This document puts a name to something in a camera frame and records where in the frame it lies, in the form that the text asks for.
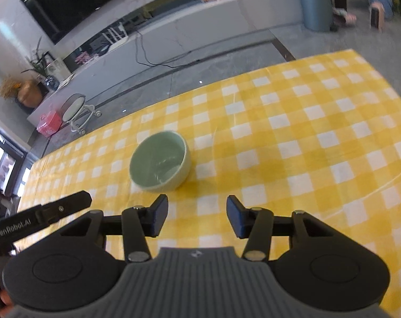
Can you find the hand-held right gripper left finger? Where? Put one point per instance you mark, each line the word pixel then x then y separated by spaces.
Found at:
pixel 159 217

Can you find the pink box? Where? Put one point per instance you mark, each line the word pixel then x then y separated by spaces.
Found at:
pixel 49 124

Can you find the thin-leaf potted plant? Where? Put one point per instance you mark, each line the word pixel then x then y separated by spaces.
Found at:
pixel 39 61

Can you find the pink slippers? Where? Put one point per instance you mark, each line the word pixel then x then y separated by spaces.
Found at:
pixel 344 16

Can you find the person's left hand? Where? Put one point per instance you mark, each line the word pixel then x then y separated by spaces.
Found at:
pixel 6 298

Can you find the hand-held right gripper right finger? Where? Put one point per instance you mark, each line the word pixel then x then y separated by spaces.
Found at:
pixel 235 218

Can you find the black wall television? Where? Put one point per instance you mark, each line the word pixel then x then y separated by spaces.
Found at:
pixel 87 0

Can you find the grey round wheeled stool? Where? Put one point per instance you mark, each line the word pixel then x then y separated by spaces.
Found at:
pixel 76 107

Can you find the yellow checked tablecloth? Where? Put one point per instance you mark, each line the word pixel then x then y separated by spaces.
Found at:
pixel 303 139

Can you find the white marble counter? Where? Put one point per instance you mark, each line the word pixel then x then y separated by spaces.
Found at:
pixel 187 23

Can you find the small pink heater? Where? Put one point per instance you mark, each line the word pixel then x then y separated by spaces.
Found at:
pixel 377 16

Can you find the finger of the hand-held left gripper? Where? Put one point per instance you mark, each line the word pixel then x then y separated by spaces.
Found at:
pixel 71 202

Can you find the green ceramic bowl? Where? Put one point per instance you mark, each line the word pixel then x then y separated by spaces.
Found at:
pixel 157 165

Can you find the orange vase with dry flowers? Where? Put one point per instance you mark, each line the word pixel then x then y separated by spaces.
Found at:
pixel 26 94

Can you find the grey-blue trash can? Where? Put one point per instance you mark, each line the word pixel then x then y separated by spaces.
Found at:
pixel 315 5

